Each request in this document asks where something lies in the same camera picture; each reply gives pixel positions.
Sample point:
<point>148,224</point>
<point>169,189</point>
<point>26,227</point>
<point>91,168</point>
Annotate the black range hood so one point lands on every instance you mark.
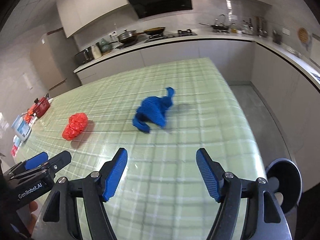
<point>162,0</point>

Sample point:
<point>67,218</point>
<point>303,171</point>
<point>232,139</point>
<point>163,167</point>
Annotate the black microwave oven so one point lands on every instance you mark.
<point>84,56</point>

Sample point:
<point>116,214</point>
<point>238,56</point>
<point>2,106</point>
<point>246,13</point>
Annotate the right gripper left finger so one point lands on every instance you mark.
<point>111,173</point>

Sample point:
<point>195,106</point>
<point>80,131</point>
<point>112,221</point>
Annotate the black utensil holder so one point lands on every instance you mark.
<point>276,37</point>

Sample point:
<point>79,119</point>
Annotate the green ceramic teapot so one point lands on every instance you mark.
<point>105,46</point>

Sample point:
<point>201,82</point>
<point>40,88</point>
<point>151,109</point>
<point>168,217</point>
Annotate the person's left hand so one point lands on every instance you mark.
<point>33,206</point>

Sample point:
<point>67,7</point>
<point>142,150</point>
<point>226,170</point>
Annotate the round woven trivet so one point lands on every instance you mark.
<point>303,35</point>

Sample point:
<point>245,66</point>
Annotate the red enamel pot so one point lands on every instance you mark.
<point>40,106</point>

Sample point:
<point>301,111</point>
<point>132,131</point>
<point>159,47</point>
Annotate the black pan by sink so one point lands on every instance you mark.
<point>217,27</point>

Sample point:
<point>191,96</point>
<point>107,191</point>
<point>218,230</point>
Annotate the green checkered tablecloth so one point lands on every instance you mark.
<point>161,194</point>

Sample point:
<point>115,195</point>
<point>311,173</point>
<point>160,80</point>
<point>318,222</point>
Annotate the white kettle jug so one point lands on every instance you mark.
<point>96,51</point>

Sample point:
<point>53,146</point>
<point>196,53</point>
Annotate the white box stack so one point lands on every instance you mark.
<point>22,131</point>

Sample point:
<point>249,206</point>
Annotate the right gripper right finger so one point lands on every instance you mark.
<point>212,174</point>

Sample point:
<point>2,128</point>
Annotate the black frying pan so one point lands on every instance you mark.
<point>153,31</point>

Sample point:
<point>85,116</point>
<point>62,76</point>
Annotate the black gas stove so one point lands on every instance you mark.
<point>179,33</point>

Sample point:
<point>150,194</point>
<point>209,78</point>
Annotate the blue knitted cloth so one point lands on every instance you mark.
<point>153,109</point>

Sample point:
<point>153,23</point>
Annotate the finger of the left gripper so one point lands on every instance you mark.
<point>36,161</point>
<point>58,162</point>

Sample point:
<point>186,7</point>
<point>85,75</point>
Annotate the red plastic bag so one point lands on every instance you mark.
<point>76,125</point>

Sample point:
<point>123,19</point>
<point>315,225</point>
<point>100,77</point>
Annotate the beige refrigerator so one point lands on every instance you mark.
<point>53,59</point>

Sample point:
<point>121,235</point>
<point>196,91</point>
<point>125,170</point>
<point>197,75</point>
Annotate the chrome sink faucet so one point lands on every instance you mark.
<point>220,20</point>

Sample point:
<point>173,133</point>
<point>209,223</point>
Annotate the lidded grey wok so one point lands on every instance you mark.
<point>128,36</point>

